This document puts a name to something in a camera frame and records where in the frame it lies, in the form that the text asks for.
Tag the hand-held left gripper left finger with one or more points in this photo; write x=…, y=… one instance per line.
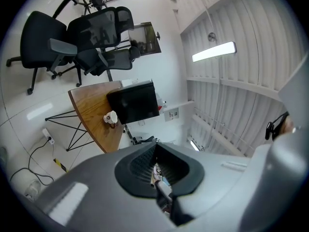
x=101, y=202

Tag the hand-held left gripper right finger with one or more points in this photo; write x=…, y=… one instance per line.
x=212, y=190

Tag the white bowl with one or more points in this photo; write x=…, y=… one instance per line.
x=110, y=117

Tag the small ceiling light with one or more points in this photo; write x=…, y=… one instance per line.
x=194, y=146

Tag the yellow black hazard tape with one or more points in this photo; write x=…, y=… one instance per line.
x=60, y=165

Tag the person's cream shirt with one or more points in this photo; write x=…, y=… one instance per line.
x=277, y=182

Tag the person's white shoe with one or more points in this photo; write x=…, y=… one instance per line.
x=33, y=190

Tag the white power strip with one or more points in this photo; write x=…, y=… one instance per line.
x=48, y=136

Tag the black eyeglasses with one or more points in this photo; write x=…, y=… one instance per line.
x=275, y=127

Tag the black box cabinet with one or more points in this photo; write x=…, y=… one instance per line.
x=135, y=103

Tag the white paper sheet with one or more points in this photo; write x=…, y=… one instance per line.
x=129, y=83

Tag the grey head-worn device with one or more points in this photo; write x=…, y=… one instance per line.
x=297, y=81

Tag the long ceiling light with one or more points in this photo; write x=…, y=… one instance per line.
x=213, y=51

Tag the round ceiling detector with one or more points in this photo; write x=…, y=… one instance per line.
x=212, y=37

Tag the white wall notice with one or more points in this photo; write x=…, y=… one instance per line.
x=172, y=115

